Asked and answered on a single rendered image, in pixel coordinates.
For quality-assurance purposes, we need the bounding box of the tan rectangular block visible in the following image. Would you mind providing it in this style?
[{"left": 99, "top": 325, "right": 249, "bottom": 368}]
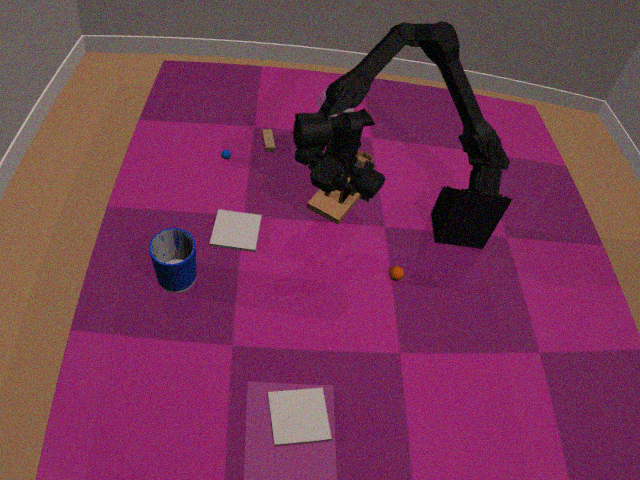
[{"left": 262, "top": 129, "right": 276, "bottom": 152}]

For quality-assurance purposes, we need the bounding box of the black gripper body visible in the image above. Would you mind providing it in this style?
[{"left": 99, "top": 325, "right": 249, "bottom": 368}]
[{"left": 294, "top": 141, "right": 385, "bottom": 198}]

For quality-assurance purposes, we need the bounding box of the beige square panel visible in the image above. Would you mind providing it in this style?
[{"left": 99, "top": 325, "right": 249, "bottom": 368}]
[
  {"left": 267, "top": 388, "right": 331, "bottom": 446},
  {"left": 209, "top": 210, "right": 261, "bottom": 252}
]

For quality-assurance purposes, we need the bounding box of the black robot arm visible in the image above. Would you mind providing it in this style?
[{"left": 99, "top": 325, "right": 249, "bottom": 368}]
[{"left": 293, "top": 21, "right": 510, "bottom": 196}]

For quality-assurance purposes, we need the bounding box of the blue cup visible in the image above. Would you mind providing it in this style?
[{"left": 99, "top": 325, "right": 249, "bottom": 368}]
[{"left": 149, "top": 228, "right": 196, "bottom": 293}]

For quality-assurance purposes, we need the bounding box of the orange ball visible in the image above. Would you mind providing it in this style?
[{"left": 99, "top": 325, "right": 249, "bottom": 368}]
[{"left": 389, "top": 266, "right": 404, "bottom": 281}]

